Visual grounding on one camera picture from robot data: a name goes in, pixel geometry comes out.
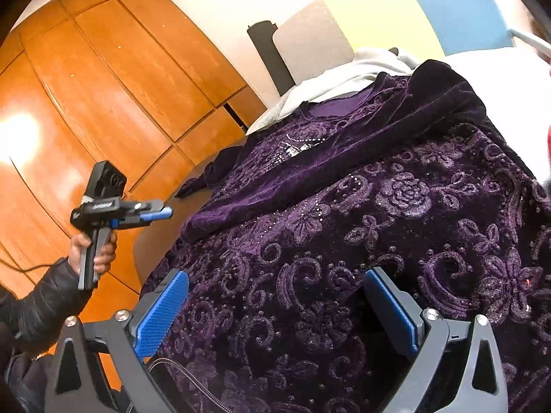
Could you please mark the person's left hand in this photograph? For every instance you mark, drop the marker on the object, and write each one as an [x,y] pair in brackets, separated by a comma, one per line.
[105,254]

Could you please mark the wooden wardrobe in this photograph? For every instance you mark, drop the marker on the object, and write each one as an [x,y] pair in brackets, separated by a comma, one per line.
[107,73]

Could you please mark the person's left forearm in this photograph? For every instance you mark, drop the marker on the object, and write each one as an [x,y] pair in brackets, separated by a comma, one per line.
[43,301]

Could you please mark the black velvet cloth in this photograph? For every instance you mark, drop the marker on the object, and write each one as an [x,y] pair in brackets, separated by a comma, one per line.
[387,206]

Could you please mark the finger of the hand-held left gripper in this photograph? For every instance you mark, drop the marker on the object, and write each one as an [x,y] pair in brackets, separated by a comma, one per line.
[150,214]

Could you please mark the light grey garment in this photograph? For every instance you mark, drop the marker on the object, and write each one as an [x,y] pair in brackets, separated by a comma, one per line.
[344,77]

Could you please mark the white plastic rod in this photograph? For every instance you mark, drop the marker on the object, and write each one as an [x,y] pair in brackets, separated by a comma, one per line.
[531,43]

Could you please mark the grey yellow blue headboard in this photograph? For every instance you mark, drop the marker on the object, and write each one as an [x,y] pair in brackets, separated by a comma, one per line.
[387,13]

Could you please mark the red garment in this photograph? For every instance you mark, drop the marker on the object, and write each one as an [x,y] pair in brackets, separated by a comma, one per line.
[549,140]

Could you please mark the person's dark clothing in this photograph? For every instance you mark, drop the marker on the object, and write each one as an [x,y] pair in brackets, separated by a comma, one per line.
[21,378]

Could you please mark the white bed sheet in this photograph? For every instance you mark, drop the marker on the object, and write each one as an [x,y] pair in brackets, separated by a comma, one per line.
[512,77]

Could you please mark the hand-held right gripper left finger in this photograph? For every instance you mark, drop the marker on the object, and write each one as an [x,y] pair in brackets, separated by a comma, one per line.
[161,309]

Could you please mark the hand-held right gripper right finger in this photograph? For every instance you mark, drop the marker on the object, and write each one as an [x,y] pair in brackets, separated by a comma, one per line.
[394,309]

